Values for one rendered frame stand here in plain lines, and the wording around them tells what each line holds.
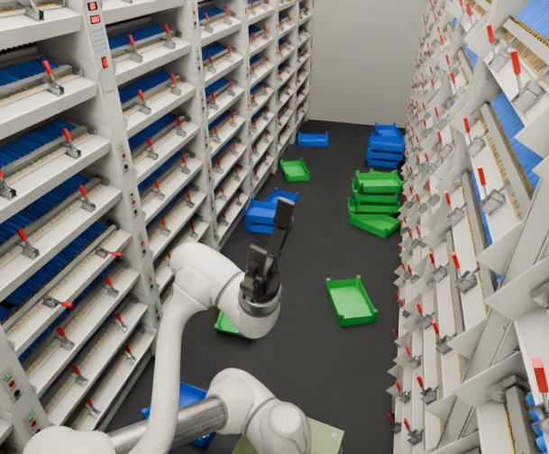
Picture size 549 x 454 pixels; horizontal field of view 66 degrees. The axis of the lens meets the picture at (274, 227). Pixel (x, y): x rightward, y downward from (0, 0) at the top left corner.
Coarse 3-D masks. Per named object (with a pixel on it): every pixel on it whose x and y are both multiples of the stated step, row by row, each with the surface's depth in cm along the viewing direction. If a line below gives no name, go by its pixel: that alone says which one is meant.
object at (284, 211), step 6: (282, 198) 72; (282, 204) 72; (288, 204) 72; (294, 204) 72; (276, 210) 74; (282, 210) 74; (288, 210) 73; (276, 216) 76; (282, 216) 75; (288, 216) 74; (276, 222) 77; (282, 222) 76; (288, 222) 75
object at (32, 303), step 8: (104, 232) 158; (112, 232) 161; (96, 240) 154; (104, 240) 157; (88, 248) 150; (80, 256) 146; (72, 264) 143; (64, 272) 139; (72, 272) 142; (56, 280) 136; (48, 288) 133; (56, 288) 135; (40, 296) 130; (24, 304) 126; (32, 304) 127; (16, 312) 124; (24, 312) 125; (8, 320) 121; (16, 320) 122; (8, 328) 120
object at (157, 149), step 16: (176, 112) 211; (144, 128) 188; (160, 128) 193; (176, 128) 202; (192, 128) 207; (144, 144) 178; (160, 144) 186; (176, 144) 191; (144, 160) 174; (160, 160) 180; (144, 176) 170
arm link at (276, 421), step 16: (272, 400) 136; (256, 416) 132; (272, 416) 126; (288, 416) 126; (304, 416) 128; (256, 432) 129; (272, 432) 123; (288, 432) 122; (304, 432) 125; (256, 448) 131; (272, 448) 123; (288, 448) 122; (304, 448) 126
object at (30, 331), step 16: (112, 224) 163; (128, 224) 163; (112, 240) 160; (128, 240) 165; (96, 256) 152; (112, 256) 156; (80, 272) 144; (96, 272) 149; (64, 288) 138; (80, 288) 142; (32, 320) 126; (48, 320) 129; (16, 336) 121; (32, 336) 124; (16, 352) 119
